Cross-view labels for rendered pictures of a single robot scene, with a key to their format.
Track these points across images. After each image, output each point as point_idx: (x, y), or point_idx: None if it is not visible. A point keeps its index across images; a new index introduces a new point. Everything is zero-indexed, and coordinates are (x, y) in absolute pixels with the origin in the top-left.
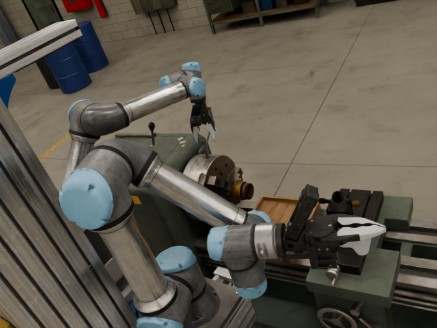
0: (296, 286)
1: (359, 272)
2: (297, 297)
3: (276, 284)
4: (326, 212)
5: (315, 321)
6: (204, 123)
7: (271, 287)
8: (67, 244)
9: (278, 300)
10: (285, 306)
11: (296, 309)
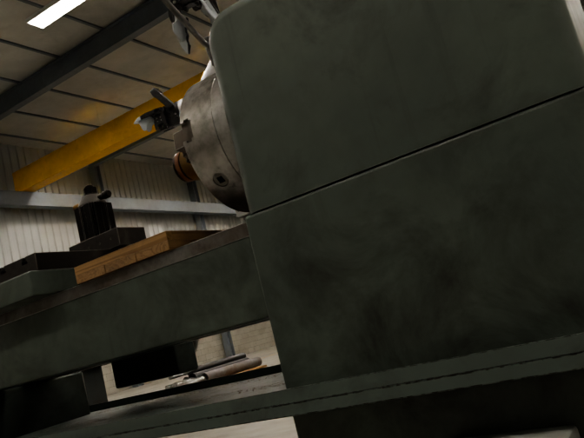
0: (208, 396)
1: None
2: (215, 392)
3: (243, 388)
4: (111, 206)
5: (207, 390)
6: (188, 9)
7: (255, 385)
8: None
9: (251, 383)
10: (242, 384)
11: (226, 388)
